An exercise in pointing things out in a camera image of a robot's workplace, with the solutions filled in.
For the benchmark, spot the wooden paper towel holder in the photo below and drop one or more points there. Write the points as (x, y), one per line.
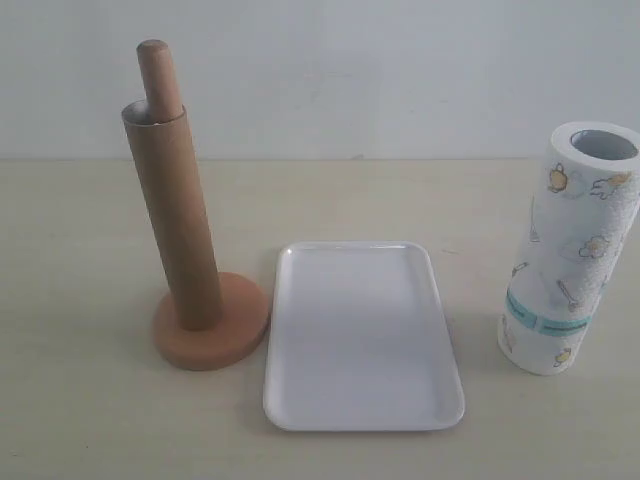
(245, 310)

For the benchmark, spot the printed white paper towel roll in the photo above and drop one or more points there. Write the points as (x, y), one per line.
(580, 213)

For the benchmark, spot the white rectangular tray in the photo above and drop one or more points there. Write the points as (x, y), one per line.
(359, 341)

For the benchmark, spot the brown cardboard tube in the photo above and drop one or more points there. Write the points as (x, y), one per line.
(165, 161)

